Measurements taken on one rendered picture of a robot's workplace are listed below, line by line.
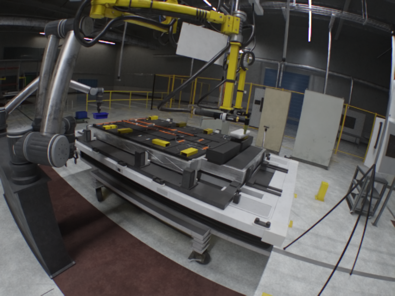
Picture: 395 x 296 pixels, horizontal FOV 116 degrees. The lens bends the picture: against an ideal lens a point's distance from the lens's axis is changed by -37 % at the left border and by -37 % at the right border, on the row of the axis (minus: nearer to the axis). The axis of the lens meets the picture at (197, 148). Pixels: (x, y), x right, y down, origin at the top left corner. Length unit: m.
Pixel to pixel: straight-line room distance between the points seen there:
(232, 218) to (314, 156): 5.04
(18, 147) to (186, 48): 1.23
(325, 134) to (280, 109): 1.56
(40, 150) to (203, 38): 1.22
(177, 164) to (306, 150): 4.89
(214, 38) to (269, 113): 4.86
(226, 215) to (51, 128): 1.18
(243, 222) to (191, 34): 1.22
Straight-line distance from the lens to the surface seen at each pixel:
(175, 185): 1.40
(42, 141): 1.24
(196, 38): 1.33
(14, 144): 1.40
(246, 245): 1.71
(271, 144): 6.15
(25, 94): 3.06
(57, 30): 1.58
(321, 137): 5.98
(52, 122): 1.26
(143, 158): 1.61
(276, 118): 6.04
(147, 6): 1.31
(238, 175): 1.54
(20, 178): 1.47
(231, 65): 1.40
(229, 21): 1.42
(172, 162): 1.58
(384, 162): 3.45
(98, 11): 1.29
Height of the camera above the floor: 1.54
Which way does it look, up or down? 17 degrees down
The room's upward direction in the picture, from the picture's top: 8 degrees clockwise
